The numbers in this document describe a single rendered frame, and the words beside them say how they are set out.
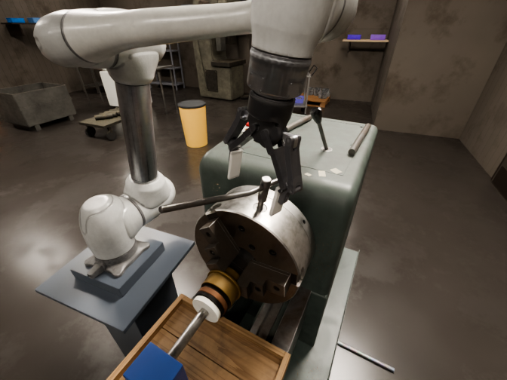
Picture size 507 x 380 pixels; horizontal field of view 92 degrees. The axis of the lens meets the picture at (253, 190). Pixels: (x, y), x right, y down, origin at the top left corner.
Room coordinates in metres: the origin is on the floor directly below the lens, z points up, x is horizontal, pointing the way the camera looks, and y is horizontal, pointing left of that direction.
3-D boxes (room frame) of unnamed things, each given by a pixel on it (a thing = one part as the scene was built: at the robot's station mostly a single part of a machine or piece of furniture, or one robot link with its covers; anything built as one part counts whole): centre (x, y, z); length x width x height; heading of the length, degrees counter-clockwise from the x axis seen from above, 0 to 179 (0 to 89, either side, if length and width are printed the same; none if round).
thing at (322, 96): (6.42, -1.34, 0.15); 1.07 x 0.76 x 0.30; 69
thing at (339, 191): (0.84, -0.17, 1.06); 0.59 x 0.48 x 0.39; 152
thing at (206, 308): (0.25, 0.13, 1.08); 0.13 x 0.07 x 0.07; 152
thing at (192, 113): (3.75, 0.92, 0.32); 0.40 x 0.40 x 0.64
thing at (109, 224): (0.71, 0.55, 0.97); 0.18 x 0.16 x 0.22; 151
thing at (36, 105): (4.81, 4.14, 0.33); 0.95 x 0.80 x 0.65; 160
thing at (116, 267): (0.68, 0.57, 0.83); 0.22 x 0.18 x 0.06; 159
